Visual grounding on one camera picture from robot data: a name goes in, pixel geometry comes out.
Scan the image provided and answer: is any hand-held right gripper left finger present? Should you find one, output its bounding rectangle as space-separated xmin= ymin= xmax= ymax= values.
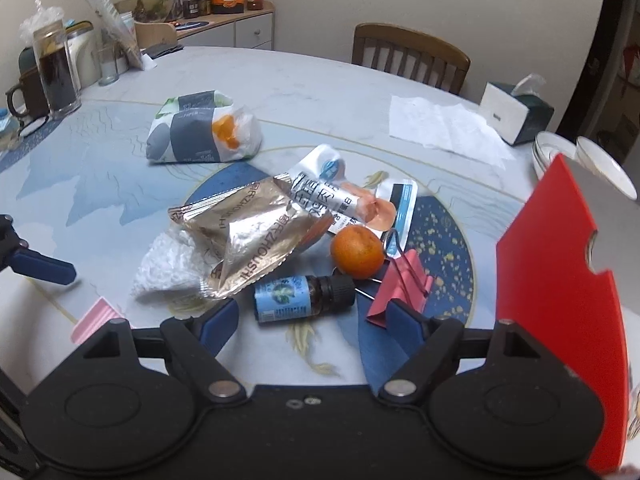
xmin=80 ymin=298 xmax=248 ymax=404

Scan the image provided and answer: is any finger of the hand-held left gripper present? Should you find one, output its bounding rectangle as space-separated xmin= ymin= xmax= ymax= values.
xmin=0 ymin=214 xmax=77 ymax=287

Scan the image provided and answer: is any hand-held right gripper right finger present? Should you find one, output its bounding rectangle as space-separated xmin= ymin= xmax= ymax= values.
xmin=377 ymin=299 xmax=546 ymax=406

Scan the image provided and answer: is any red binder clip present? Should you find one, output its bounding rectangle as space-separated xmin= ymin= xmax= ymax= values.
xmin=354 ymin=228 xmax=435 ymax=330

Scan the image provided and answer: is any small brown bottle blue label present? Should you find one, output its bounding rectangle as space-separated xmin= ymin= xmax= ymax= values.
xmin=253 ymin=275 xmax=356 ymax=326

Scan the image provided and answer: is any silver snack packet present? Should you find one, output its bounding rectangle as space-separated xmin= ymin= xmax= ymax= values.
xmin=168 ymin=175 xmax=333 ymax=300

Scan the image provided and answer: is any red cardboard box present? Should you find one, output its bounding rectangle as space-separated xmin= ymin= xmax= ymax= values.
xmin=495 ymin=154 xmax=630 ymax=473

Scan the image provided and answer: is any marble patterned desktop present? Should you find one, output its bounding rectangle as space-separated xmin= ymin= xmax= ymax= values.
xmin=0 ymin=46 xmax=633 ymax=396

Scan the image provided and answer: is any pink card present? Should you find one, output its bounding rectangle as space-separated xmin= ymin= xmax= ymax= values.
xmin=71 ymin=296 xmax=128 ymax=344

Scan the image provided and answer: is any crumpled white plastic wrap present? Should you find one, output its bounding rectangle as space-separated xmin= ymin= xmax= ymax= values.
xmin=131 ymin=227 xmax=221 ymax=302

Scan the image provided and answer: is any orange tangerine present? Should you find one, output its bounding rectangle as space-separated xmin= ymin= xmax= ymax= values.
xmin=330 ymin=225 xmax=387 ymax=281

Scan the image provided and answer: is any white blue sachet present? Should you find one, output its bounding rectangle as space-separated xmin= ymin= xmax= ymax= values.
xmin=375 ymin=179 xmax=419 ymax=256

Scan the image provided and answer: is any white orange stick sachet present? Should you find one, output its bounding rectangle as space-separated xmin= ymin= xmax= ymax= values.
xmin=287 ymin=144 xmax=396 ymax=234

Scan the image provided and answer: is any brown mug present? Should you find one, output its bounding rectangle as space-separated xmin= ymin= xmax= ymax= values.
xmin=6 ymin=67 xmax=51 ymax=121

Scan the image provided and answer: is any glass mug with dark drink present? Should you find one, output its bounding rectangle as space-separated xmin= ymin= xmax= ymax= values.
xmin=32 ymin=20 xmax=82 ymax=121

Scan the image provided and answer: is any grey blue snack packet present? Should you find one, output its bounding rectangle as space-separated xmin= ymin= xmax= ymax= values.
xmin=146 ymin=90 xmax=263 ymax=164

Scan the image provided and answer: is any white paper sheet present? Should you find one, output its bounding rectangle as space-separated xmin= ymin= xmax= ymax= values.
xmin=389 ymin=95 xmax=516 ymax=167

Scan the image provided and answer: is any small glass cup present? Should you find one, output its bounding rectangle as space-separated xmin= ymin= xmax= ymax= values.
xmin=92 ymin=45 xmax=120 ymax=86

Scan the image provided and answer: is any stack of white plates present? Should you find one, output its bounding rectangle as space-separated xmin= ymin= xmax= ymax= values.
xmin=531 ymin=146 xmax=563 ymax=181

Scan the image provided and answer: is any white kettle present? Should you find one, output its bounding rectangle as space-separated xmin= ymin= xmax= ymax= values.
xmin=65 ymin=21 xmax=102 ymax=92

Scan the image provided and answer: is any white plate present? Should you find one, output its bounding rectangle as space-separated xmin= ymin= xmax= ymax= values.
xmin=533 ymin=131 xmax=578 ymax=162

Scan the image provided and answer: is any green white tissue box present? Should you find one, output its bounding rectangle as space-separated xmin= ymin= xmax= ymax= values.
xmin=478 ymin=74 xmax=555 ymax=147

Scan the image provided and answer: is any black wallet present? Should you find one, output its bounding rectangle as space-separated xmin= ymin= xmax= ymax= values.
xmin=144 ymin=42 xmax=184 ymax=59

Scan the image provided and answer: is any clear plastic bag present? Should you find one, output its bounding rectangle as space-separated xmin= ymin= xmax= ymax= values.
xmin=20 ymin=0 xmax=66 ymax=45

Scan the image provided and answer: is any white bowl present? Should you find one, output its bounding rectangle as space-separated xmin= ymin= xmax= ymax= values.
xmin=575 ymin=136 xmax=639 ymax=202

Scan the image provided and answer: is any wooden desk organizer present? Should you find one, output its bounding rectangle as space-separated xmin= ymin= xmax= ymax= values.
xmin=115 ymin=0 xmax=184 ymax=51

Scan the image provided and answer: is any tall clear plastic package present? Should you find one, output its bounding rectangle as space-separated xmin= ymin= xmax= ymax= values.
xmin=75 ymin=0 xmax=146 ymax=69

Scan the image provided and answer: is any wooden chair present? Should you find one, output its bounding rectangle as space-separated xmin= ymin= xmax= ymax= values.
xmin=351 ymin=23 xmax=471 ymax=96

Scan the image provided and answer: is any white sideboard cabinet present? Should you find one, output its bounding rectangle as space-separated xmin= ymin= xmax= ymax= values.
xmin=175 ymin=1 xmax=276 ymax=52

